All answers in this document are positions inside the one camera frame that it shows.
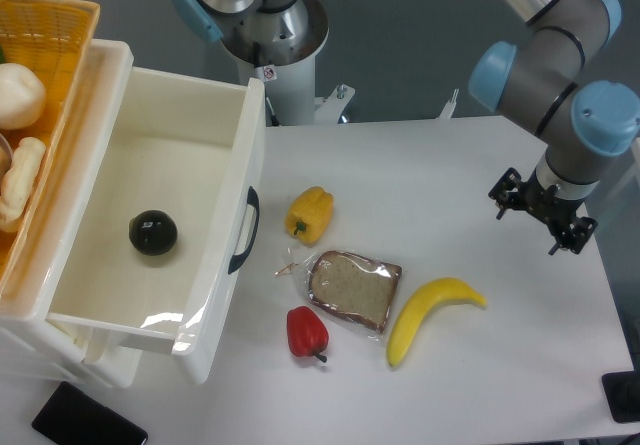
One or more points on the black device at edge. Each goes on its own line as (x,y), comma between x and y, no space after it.
(622,395)

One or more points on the red bell pepper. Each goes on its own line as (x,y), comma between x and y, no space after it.
(306,333)

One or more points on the white drawer cabinet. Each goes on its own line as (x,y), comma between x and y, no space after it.
(31,345)

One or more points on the white drawer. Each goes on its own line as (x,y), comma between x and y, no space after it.
(172,217)

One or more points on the black smartphone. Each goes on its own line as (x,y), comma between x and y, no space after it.
(70,416)

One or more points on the bread slice in plastic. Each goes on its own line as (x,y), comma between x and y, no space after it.
(354,290)

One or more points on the orange woven basket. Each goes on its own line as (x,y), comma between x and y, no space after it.
(51,38)

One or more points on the dark green round fruit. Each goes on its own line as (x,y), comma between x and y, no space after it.
(152,232)

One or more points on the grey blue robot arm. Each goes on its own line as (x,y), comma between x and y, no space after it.
(585,128)

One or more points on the round white bun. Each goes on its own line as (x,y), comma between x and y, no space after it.
(23,97)

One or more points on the yellow banana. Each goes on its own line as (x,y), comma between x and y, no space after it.
(426,299)

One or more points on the yellow bell pepper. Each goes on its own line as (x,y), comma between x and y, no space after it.
(309,215)

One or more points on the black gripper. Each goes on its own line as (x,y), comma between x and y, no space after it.
(570,233)

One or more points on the long white bread roll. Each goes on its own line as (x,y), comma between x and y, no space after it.
(18,182)

